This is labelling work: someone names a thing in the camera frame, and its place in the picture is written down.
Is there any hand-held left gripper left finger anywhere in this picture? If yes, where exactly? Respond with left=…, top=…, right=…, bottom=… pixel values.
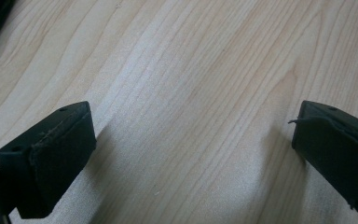
left=0, top=101, right=97, bottom=219

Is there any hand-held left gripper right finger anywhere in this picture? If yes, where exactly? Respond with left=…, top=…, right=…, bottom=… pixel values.
left=288, top=100, right=358, bottom=217

